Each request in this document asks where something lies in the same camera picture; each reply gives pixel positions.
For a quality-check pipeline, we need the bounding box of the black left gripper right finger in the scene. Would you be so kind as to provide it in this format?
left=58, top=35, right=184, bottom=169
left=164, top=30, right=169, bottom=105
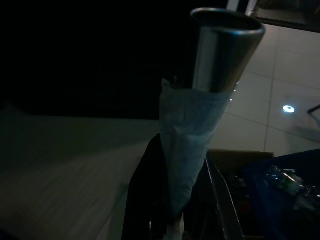
left=192, top=156, right=247, bottom=240

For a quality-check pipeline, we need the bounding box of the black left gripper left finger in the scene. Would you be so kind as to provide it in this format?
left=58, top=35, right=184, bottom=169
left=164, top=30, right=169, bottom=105
left=121, top=132, right=176, bottom=240

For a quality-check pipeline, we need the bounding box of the blue plastic dustpan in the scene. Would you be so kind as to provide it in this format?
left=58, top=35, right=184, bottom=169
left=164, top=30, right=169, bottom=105
left=241, top=148, right=320, bottom=240

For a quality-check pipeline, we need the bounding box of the clear plastic bottle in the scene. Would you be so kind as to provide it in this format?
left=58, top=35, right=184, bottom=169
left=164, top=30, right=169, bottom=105
left=264, top=163, right=320, bottom=202

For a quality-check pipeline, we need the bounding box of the broom with silver handle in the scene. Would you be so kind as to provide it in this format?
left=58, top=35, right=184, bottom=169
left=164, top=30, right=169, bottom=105
left=159, top=7, right=266, bottom=240

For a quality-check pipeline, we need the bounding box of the open cardboard box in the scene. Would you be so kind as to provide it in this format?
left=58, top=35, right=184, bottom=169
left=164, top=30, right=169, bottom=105
left=208, top=148, right=276, bottom=176

